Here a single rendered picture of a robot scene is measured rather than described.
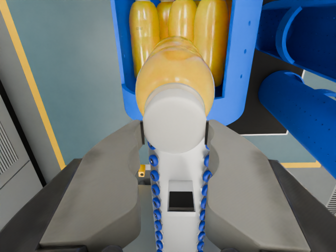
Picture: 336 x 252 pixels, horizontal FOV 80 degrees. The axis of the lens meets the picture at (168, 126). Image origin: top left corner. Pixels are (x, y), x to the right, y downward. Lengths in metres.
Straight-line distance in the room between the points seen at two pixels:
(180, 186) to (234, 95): 0.54
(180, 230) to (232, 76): 0.89
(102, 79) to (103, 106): 0.23
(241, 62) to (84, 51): 1.44
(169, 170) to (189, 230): 0.39
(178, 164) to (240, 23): 0.58
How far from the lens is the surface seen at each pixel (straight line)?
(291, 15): 1.05
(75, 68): 1.77
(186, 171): 0.84
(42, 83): 1.95
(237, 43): 0.37
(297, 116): 1.17
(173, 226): 1.10
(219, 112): 0.38
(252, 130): 1.73
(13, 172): 2.16
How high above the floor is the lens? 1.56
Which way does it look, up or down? 61 degrees down
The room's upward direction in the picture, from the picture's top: 176 degrees counter-clockwise
